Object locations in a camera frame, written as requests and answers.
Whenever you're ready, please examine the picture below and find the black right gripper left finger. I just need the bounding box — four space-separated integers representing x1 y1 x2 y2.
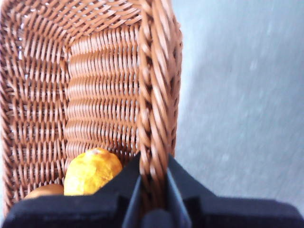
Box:
4 153 143 228

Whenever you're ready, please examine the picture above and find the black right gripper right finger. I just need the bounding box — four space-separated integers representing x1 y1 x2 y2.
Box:
167 154 301 228

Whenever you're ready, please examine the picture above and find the yellow corn cob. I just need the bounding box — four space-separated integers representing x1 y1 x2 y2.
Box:
63 147 124 197

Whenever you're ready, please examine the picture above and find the brown potato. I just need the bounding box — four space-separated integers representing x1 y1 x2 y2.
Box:
23 184 65 200

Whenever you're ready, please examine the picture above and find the brown woven wicker basket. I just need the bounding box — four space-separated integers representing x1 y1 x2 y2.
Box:
0 0 183 214

